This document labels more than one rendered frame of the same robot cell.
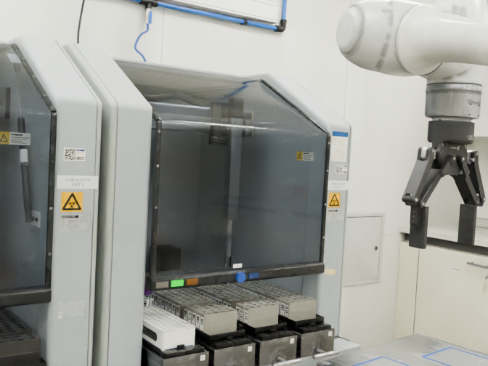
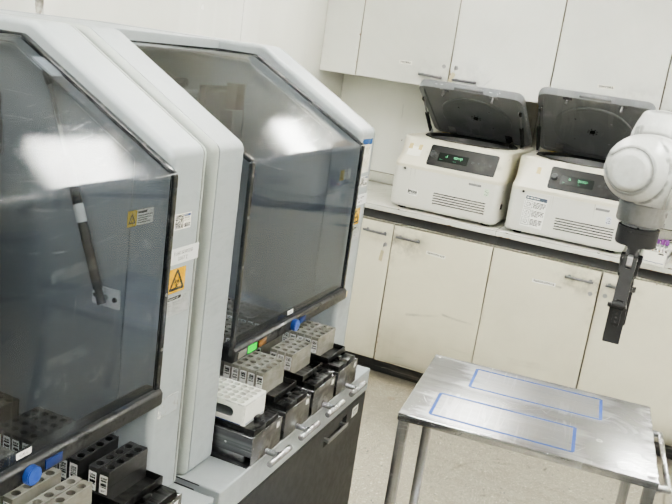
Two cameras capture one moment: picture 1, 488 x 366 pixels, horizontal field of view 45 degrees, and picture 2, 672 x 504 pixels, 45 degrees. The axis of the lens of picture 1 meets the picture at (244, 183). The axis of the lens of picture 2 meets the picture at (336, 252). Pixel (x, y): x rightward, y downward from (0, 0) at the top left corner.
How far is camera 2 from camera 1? 0.96 m
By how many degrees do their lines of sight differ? 33
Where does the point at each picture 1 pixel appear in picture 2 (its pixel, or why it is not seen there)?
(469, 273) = (363, 239)
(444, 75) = not seen: hidden behind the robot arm
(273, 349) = (320, 395)
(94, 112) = (201, 163)
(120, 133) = (219, 185)
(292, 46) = not seen: outside the picture
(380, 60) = (648, 200)
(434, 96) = (639, 208)
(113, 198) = (206, 264)
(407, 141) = not seen: hidden behind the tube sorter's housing
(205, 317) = (264, 376)
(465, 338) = (354, 309)
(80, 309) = (175, 402)
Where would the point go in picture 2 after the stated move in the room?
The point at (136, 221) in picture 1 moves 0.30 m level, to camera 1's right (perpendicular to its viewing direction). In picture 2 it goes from (223, 285) to (347, 281)
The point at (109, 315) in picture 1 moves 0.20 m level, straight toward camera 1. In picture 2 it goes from (193, 400) to (251, 443)
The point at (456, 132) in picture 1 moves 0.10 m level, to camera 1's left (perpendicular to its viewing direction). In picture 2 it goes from (651, 241) to (614, 242)
